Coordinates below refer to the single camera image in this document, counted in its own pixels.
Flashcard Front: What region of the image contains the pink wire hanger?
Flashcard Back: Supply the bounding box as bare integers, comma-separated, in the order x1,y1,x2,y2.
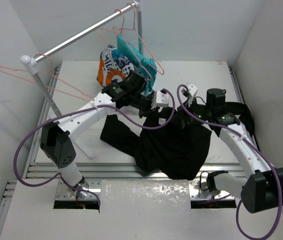
0,53,95,102

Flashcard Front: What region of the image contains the purple cable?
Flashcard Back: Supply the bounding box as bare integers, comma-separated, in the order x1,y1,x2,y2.
13,88,176,208
176,84,283,240

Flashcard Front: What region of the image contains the black shirt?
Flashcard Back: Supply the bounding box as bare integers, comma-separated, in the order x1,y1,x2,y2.
100,107,214,180

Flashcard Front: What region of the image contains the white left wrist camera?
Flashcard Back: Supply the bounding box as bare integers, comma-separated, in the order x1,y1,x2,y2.
151,90,170,109

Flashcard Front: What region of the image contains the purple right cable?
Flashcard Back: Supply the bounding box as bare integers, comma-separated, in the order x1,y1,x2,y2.
176,84,283,240

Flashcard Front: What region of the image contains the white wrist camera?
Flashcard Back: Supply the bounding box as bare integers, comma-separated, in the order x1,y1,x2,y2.
151,90,170,109
181,83,198,99

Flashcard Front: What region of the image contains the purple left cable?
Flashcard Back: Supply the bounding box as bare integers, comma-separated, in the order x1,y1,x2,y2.
13,88,176,208

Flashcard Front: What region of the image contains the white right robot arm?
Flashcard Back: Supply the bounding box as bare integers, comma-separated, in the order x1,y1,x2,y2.
177,84,283,214

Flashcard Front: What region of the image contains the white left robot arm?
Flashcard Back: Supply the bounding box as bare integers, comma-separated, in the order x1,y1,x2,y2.
40,71,158,188

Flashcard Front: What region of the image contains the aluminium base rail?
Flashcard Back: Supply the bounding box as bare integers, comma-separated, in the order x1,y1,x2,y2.
22,61,260,208

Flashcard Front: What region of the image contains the pink hanger on rack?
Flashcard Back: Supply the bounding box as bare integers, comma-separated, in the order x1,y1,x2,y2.
100,9,150,58
118,0,165,76

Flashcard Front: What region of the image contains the patterned orange blue shirt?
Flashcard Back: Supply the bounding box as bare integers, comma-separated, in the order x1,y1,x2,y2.
96,44,137,88

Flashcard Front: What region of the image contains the silver clothes rack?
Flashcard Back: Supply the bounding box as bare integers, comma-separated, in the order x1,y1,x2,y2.
20,0,168,160

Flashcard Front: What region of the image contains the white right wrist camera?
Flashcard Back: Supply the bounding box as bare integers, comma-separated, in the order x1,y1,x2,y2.
181,83,198,99

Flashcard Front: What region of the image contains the teal shirt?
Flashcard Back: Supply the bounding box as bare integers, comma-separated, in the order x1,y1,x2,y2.
116,35,157,95

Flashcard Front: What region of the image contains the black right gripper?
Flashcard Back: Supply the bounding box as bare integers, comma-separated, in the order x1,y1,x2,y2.
169,94,213,128

